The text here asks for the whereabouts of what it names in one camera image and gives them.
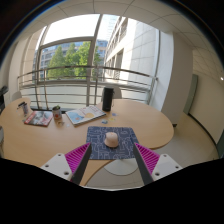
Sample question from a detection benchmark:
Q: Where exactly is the red magazine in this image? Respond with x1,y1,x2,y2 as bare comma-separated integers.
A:
23,110,54,128

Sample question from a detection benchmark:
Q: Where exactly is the metal balcony railing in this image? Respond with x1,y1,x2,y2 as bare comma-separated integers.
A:
17,65,158,109

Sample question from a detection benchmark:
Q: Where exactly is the white printed mug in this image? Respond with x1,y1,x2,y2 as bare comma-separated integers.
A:
51,105,63,122

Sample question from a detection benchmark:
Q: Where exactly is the round white table base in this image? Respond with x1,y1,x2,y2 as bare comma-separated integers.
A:
103,158,139,177

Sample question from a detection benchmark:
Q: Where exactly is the small printed cup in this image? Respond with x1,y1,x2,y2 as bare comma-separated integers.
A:
18,101,29,117

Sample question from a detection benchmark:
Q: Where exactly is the grey-green door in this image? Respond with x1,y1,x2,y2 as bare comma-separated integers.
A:
183,73,199,116

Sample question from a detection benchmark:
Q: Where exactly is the white chair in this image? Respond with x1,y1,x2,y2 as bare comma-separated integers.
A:
11,90,24,101
113,87,123,100

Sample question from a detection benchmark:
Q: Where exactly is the pale pink computer mouse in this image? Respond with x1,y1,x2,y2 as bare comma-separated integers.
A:
103,131,120,148

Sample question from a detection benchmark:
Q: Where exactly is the light blue white magazine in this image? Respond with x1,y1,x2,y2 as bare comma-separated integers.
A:
65,105,107,127

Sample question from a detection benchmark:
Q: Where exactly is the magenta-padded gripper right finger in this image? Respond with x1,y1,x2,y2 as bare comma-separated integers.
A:
132,142,184,185

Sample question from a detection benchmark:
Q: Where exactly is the black drink bottle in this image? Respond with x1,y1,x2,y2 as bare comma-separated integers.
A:
101,86,115,112

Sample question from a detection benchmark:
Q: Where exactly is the blue patterned mouse pad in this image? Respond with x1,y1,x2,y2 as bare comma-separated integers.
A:
85,125,140,161

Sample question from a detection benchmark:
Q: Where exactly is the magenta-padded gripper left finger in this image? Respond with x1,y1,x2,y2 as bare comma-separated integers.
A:
40,142,93,185

